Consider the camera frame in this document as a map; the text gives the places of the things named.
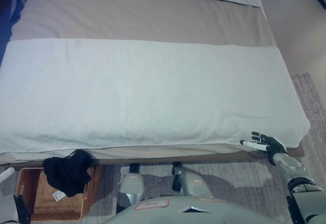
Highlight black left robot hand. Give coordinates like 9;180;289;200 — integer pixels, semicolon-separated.
0;167;15;184

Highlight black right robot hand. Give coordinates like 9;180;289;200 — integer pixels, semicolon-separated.
239;131;289;166

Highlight black clothes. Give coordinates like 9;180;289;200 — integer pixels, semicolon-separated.
41;149;93;198

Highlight brown wicker basket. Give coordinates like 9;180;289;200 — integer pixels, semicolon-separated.
15;164;103;221

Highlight bed with beige sheet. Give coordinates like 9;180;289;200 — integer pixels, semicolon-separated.
9;0;278;161

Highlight silver right robot leg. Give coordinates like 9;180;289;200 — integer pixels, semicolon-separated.
171;161;214;200

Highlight silver robot leg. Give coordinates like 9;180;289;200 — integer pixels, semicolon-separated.
171;161;214;200
116;162;146;208

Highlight grey robot torso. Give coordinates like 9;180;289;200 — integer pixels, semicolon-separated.
101;194;289;224

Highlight silver left robot leg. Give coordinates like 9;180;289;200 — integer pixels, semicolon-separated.
116;162;146;208

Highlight white fleece throw blanket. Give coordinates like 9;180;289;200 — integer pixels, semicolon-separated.
0;38;311;162

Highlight brown bed frame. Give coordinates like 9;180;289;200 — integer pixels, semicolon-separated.
0;142;307;169

